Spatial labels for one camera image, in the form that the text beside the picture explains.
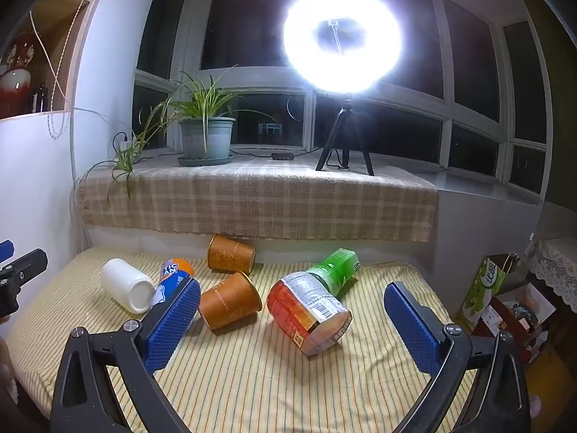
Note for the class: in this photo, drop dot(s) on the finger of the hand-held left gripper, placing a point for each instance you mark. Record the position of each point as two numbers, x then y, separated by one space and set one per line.
27 264
5 249

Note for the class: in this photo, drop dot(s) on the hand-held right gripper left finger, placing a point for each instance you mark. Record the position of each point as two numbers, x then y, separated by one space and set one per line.
173 320

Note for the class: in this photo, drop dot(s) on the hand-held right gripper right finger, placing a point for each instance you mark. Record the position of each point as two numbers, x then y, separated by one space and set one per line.
412 324

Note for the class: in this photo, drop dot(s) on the red instant noodle cup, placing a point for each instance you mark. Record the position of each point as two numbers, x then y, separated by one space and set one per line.
300 309

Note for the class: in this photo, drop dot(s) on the orange paper cup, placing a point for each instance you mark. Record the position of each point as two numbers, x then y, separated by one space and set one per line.
230 300
230 255

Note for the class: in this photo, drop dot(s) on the white plastic jar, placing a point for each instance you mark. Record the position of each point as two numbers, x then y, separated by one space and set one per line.
121 282

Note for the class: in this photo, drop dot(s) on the green paper bag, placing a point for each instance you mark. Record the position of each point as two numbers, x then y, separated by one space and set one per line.
484 295

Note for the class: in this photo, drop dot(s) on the green plastic bottle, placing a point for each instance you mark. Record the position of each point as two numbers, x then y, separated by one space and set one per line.
336 270

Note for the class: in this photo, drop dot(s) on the open cardboard box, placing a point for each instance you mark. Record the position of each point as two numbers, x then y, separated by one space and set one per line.
518 320

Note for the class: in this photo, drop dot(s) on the yellow striped bed sheet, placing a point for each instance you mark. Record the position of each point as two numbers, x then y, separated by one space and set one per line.
270 383

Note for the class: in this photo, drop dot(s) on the beige checked cloth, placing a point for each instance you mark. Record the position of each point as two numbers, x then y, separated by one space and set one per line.
270 203

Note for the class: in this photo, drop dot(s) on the dark glass bottle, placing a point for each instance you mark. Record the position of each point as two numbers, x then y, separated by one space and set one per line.
40 99

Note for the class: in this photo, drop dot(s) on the white lace cloth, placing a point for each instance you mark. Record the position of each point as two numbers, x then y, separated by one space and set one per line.
556 264

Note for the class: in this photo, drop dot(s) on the green plant saucer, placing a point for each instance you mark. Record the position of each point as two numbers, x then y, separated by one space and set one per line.
205 161

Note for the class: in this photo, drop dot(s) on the red ceramic vase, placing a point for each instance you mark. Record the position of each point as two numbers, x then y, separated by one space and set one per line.
16 85

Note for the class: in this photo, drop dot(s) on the potted spider plant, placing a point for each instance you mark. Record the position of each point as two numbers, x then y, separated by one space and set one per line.
207 137

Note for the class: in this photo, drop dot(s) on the black power strip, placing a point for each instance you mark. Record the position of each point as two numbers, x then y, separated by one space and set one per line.
283 156

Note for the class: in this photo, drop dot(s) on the black tripod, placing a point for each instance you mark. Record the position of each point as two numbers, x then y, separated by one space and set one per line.
345 131

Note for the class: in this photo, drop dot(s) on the wooden shelf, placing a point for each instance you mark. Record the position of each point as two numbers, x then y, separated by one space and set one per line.
67 18

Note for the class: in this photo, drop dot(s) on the white wall charger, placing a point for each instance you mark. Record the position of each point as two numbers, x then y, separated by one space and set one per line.
122 140

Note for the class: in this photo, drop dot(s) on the white window frame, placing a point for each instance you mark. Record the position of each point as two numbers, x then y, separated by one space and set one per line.
446 131

